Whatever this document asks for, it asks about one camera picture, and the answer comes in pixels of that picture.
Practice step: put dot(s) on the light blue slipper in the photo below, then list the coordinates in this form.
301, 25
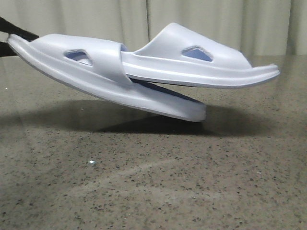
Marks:
181, 56
94, 66

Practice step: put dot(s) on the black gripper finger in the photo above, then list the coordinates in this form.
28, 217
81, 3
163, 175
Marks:
5, 50
9, 28

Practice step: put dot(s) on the pale green curtain backdrop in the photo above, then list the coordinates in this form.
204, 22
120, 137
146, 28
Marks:
255, 27

